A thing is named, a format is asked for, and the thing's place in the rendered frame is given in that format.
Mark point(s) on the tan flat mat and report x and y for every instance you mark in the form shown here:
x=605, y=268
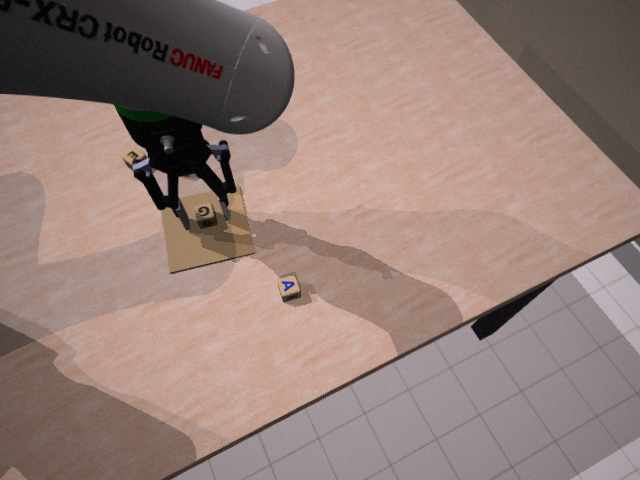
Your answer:
x=187, y=249

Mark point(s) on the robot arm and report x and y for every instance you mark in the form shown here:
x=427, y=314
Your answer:
x=182, y=63

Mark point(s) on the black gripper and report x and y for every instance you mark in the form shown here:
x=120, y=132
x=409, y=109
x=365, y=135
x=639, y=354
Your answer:
x=143, y=172

